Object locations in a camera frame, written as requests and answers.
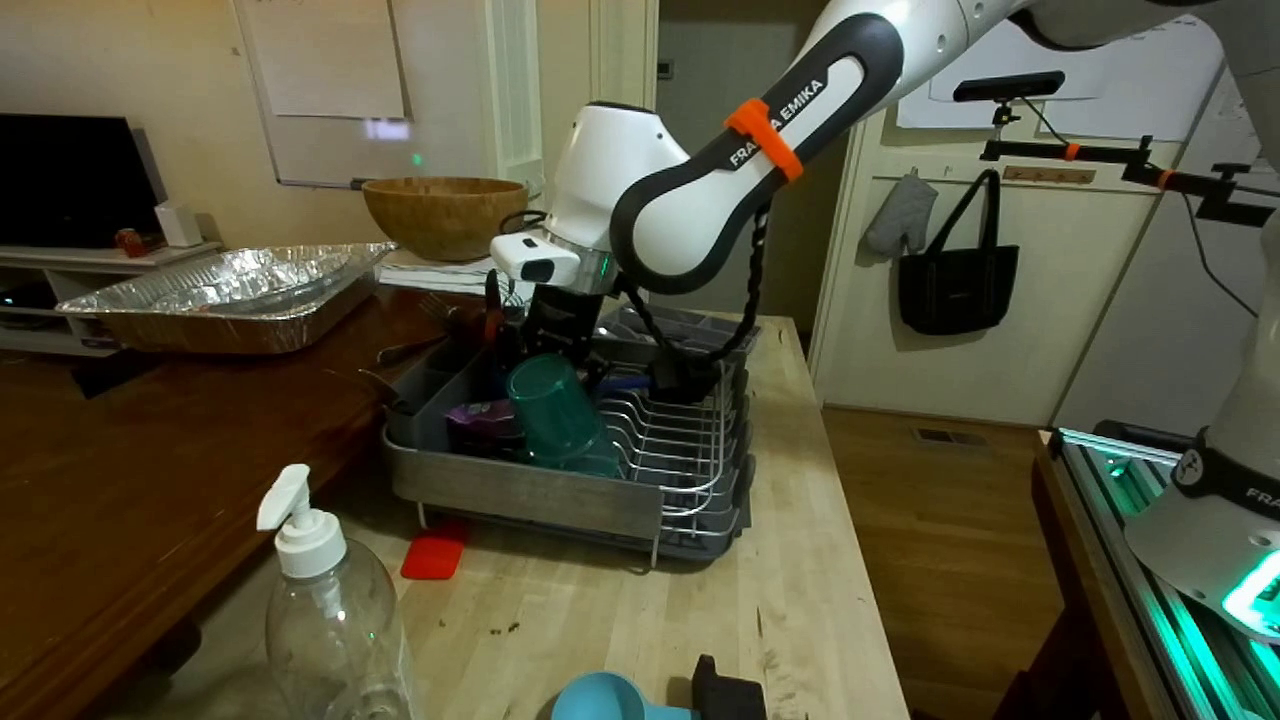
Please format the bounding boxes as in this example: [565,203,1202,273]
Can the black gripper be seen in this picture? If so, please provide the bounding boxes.
[519,278,610,374]

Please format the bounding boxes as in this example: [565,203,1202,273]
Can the green plastic cup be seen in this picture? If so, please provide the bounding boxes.
[500,349,633,484]

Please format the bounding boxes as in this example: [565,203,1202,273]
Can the grey dish rack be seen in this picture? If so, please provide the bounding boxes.
[379,309,759,574]

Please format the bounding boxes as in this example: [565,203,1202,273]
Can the small blue cup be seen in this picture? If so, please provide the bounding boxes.
[546,666,694,720]

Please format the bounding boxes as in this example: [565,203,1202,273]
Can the striped white green cloth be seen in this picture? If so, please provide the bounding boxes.
[373,245,510,299]

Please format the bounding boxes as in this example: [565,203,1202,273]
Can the grey cutlery tray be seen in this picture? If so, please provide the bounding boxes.
[602,299,767,368]

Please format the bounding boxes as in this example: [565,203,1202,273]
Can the wooden bowl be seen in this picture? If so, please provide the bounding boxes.
[357,175,535,264]

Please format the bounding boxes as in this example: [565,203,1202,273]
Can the red square pad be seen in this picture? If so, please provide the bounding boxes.
[395,528,471,585]

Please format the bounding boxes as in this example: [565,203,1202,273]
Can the aluminium foil tray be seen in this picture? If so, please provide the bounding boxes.
[50,240,395,359]

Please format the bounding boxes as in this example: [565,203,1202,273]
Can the clear pump bottle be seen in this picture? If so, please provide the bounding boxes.
[253,459,415,720]

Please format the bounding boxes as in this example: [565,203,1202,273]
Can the blank whiteboard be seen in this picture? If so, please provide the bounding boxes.
[232,0,418,192]

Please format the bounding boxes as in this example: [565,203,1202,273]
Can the grey oven mitt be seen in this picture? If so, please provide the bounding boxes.
[856,166,943,264]

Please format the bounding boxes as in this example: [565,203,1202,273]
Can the small black block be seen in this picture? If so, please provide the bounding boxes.
[688,653,770,720]

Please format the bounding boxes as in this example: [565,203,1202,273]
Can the black tote bag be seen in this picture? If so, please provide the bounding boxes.
[894,163,1022,340]

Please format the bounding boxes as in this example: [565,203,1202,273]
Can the white shelf unit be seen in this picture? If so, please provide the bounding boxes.
[0,236,232,359]

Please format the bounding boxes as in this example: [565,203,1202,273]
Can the black monitor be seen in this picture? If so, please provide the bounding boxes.
[0,113,172,250]

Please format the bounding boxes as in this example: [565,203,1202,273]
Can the whiteboard with writing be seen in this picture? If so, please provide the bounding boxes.
[890,3,1236,144]

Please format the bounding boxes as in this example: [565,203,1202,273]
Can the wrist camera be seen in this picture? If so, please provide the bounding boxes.
[483,228,597,296]

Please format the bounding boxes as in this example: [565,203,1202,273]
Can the black sensor bar camera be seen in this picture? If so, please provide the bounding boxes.
[946,68,1070,106]

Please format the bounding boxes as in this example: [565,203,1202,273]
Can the aluminium robot stand frame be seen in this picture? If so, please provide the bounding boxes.
[1043,425,1280,720]

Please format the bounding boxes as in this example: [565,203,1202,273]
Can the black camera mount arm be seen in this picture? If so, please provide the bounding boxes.
[974,132,1280,232]

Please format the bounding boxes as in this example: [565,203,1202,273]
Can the black cable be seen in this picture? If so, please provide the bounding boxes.
[1174,192,1262,324]

